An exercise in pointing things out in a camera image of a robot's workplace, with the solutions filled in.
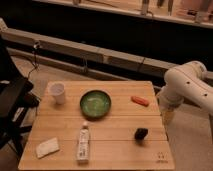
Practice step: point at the beige gripper end piece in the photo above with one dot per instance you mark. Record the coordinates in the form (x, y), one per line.
(167, 116)

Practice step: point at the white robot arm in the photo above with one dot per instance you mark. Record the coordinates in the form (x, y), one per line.
(182, 82)

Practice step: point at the black eraser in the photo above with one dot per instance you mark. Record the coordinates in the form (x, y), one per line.
(141, 133)

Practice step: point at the orange carrot toy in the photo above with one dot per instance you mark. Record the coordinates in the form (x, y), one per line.
(140, 101)

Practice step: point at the green bowl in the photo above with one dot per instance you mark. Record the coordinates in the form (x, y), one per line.
(95, 104)

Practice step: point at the white glue tube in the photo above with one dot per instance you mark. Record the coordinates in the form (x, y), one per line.
(83, 144)

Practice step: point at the white paper cup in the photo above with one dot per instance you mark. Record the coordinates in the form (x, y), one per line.
(57, 91)

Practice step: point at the white folded cloth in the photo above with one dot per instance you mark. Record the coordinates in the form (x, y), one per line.
(47, 147)

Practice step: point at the black chair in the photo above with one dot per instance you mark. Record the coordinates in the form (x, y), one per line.
(15, 100)

